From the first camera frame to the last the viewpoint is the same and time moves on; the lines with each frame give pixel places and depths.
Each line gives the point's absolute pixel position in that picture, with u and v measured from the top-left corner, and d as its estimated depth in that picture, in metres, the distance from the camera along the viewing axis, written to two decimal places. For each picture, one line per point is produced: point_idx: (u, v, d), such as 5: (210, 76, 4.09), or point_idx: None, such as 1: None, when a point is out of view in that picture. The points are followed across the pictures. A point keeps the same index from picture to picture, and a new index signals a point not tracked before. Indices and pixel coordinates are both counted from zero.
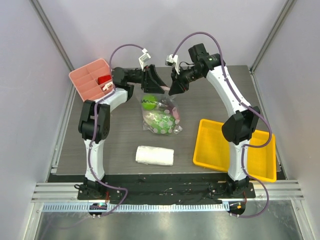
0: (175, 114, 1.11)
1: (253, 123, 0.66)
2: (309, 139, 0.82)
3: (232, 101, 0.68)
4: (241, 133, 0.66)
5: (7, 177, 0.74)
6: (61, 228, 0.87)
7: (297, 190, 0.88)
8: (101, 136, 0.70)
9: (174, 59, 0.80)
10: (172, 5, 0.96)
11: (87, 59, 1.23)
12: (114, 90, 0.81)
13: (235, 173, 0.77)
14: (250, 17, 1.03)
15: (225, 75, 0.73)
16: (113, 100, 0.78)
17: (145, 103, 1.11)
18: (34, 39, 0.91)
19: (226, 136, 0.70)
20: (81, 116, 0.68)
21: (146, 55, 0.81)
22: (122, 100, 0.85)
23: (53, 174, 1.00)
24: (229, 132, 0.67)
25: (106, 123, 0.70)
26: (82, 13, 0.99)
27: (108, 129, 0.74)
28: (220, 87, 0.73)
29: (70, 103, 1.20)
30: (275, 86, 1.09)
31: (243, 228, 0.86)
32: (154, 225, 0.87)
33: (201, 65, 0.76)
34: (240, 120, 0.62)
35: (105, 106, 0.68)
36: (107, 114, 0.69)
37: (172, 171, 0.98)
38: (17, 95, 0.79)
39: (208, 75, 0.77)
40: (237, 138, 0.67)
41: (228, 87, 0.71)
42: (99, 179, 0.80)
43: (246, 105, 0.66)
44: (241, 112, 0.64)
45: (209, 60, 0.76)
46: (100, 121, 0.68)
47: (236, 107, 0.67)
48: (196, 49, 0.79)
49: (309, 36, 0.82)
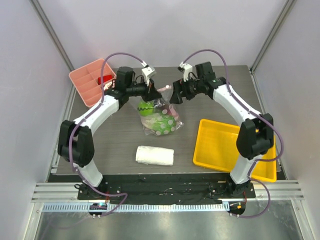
0: (172, 111, 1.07)
1: (269, 134, 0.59)
2: (310, 139, 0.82)
3: (241, 111, 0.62)
4: (257, 144, 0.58)
5: (7, 177, 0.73)
6: (61, 228, 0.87)
7: (297, 190, 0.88)
8: (84, 161, 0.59)
9: (185, 65, 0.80)
10: (172, 5, 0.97)
11: (87, 59, 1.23)
12: (101, 103, 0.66)
13: (239, 178, 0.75)
14: (250, 18, 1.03)
15: (230, 89, 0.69)
16: (98, 118, 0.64)
17: (142, 111, 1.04)
18: (34, 39, 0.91)
19: (242, 152, 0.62)
20: (59, 139, 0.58)
21: (152, 71, 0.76)
22: (112, 110, 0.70)
23: (53, 174, 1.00)
24: (245, 146, 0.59)
25: (89, 147, 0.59)
26: (82, 13, 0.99)
27: (93, 149, 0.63)
28: (227, 103, 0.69)
29: (70, 103, 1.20)
30: (275, 86, 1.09)
31: (243, 228, 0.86)
32: (154, 225, 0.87)
33: (207, 88, 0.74)
34: (251, 126, 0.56)
35: (85, 130, 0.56)
36: (87, 140, 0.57)
37: (172, 171, 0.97)
38: (17, 95, 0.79)
39: (214, 95, 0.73)
40: (254, 152, 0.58)
41: (235, 101, 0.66)
42: (94, 185, 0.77)
43: (256, 113, 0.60)
44: (250, 120, 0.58)
45: (213, 82, 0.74)
46: (80, 147, 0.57)
47: (245, 116, 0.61)
48: (203, 67, 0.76)
49: (309, 37, 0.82)
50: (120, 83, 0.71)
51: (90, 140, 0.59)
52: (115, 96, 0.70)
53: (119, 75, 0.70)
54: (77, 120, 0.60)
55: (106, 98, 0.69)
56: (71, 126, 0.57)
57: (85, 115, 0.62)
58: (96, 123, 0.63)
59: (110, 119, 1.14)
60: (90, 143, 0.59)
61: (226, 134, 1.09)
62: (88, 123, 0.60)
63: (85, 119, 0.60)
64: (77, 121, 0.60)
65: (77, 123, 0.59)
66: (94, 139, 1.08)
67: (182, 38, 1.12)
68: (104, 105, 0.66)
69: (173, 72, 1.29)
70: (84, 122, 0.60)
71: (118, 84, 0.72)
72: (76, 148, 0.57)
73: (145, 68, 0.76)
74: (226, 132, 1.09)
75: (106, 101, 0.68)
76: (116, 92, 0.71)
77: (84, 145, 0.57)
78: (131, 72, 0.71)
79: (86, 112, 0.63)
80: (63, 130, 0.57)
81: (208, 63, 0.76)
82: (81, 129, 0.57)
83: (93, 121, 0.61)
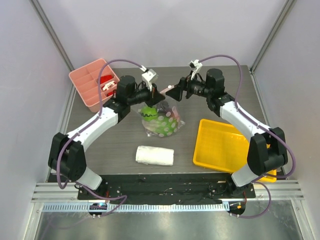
0: (174, 112, 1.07)
1: (281, 149, 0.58)
2: (310, 139, 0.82)
3: (250, 127, 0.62)
4: (269, 160, 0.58)
5: (7, 177, 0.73)
6: (61, 228, 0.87)
7: (297, 190, 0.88)
8: (73, 176, 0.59)
9: (198, 64, 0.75)
10: (172, 5, 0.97)
11: (87, 59, 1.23)
12: (99, 117, 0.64)
13: (241, 181, 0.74)
14: (251, 18, 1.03)
15: (236, 105, 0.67)
16: (93, 132, 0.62)
17: (146, 116, 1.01)
18: (34, 39, 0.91)
19: (253, 170, 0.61)
20: (51, 152, 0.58)
21: (154, 76, 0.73)
22: (110, 123, 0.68)
23: (53, 174, 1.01)
24: (256, 161, 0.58)
25: (80, 163, 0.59)
26: (82, 13, 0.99)
27: (85, 165, 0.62)
28: (234, 120, 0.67)
29: (70, 103, 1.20)
30: (275, 86, 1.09)
31: (243, 228, 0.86)
32: (154, 225, 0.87)
33: (212, 107, 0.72)
34: (263, 142, 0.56)
35: (76, 145, 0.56)
36: (78, 156, 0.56)
37: (172, 171, 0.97)
38: (17, 95, 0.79)
39: (221, 113, 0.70)
40: (267, 168, 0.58)
41: (244, 117, 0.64)
42: (93, 188, 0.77)
43: (265, 127, 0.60)
44: (261, 134, 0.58)
45: (219, 99, 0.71)
46: (69, 162, 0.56)
47: (254, 130, 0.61)
48: (216, 82, 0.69)
49: (309, 36, 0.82)
50: (120, 95, 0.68)
51: (81, 156, 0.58)
52: (115, 110, 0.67)
53: (120, 87, 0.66)
54: (71, 133, 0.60)
55: (105, 110, 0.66)
56: (63, 139, 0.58)
57: (80, 129, 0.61)
58: (90, 138, 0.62)
59: None
60: (81, 159, 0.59)
61: (226, 134, 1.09)
62: (81, 138, 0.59)
63: (79, 134, 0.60)
64: (71, 135, 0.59)
65: (70, 137, 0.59)
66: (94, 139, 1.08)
67: (182, 38, 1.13)
68: (101, 118, 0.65)
69: (173, 72, 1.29)
70: (77, 136, 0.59)
71: (119, 96, 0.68)
72: (66, 162, 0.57)
73: (147, 74, 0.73)
74: (226, 132, 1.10)
75: (105, 114, 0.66)
76: (116, 104, 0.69)
77: (73, 161, 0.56)
78: (132, 84, 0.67)
79: (81, 126, 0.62)
80: (55, 143, 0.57)
81: (222, 78, 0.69)
82: (73, 144, 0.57)
83: (86, 136, 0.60)
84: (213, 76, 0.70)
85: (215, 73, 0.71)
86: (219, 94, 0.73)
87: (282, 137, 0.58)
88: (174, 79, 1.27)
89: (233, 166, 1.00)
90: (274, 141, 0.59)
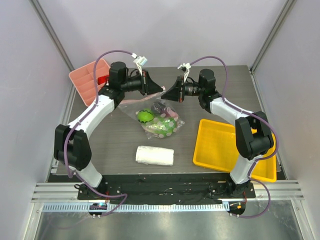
0: (171, 113, 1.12)
1: (266, 130, 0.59)
2: (310, 139, 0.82)
3: (235, 113, 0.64)
4: (254, 141, 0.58)
5: (7, 177, 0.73)
6: (61, 228, 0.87)
7: (297, 190, 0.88)
8: (80, 165, 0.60)
9: (186, 64, 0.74)
10: (172, 5, 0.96)
11: (87, 58, 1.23)
12: (96, 105, 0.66)
13: (239, 178, 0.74)
14: (251, 18, 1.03)
15: (223, 99, 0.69)
16: (93, 121, 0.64)
17: (143, 122, 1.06)
18: (34, 40, 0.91)
19: (242, 152, 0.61)
20: (55, 145, 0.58)
21: (144, 59, 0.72)
22: (108, 110, 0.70)
23: (53, 174, 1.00)
24: (242, 143, 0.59)
25: (85, 152, 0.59)
26: (82, 14, 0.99)
27: (90, 153, 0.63)
28: (223, 112, 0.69)
29: (70, 103, 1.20)
30: (275, 86, 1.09)
31: (243, 228, 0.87)
32: (154, 225, 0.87)
33: (204, 105, 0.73)
34: (244, 122, 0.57)
35: (80, 134, 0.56)
36: (83, 143, 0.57)
37: (172, 171, 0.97)
38: (17, 95, 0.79)
39: (211, 109, 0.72)
40: (254, 149, 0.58)
41: (230, 107, 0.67)
42: (95, 186, 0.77)
43: (247, 112, 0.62)
44: (245, 118, 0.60)
45: (209, 98, 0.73)
46: (76, 151, 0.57)
47: (238, 116, 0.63)
48: (207, 79, 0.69)
49: (309, 37, 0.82)
50: (113, 81, 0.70)
51: (86, 144, 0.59)
52: (109, 96, 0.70)
53: (112, 73, 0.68)
54: (72, 123, 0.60)
55: (101, 98, 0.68)
56: (66, 130, 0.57)
57: (80, 118, 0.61)
58: (91, 126, 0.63)
59: (110, 119, 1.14)
60: (86, 147, 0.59)
61: (226, 134, 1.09)
62: (83, 127, 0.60)
63: (80, 123, 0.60)
64: (72, 125, 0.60)
65: (72, 127, 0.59)
66: (94, 139, 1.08)
67: (183, 38, 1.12)
68: (99, 106, 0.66)
69: (173, 72, 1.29)
70: (79, 126, 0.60)
71: (112, 82, 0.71)
72: (73, 152, 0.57)
73: (136, 59, 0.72)
74: (227, 132, 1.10)
75: (101, 101, 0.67)
76: (110, 91, 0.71)
77: (79, 149, 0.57)
78: (124, 69, 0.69)
79: (81, 115, 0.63)
80: (58, 135, 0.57)
81: (214, 79, 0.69)
82: (75, 133, 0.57)
83: (88, 125, 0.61)
84: (205, 76, 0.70)
85: (207, 73, 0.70)
86: (210, 93, 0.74)
87: (264, 118, 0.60)
88: (174, 79, 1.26)
89: (233, 165, 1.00)
90: (258, 123, 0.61)
